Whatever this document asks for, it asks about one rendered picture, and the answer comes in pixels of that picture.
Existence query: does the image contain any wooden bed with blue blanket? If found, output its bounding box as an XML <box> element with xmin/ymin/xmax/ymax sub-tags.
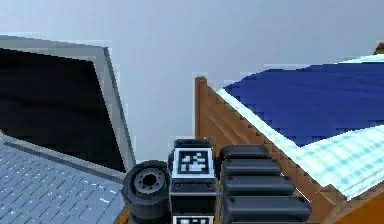
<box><xmin>194</xmin><ymin>41</ymin><xmax>384</xmax><ymax>224</ymax></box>

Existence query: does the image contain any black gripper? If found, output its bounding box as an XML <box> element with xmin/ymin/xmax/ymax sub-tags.
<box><xmin>121</xmin><ymin>160</ymin><xmax>172</xmax><ymax>224</ymax></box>

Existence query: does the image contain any grey open laptop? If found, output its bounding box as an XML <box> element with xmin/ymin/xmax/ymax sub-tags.
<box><xmin>0</xmin><ymin>34</ymin><xmax>137</xmax><ymax>224</ymax></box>

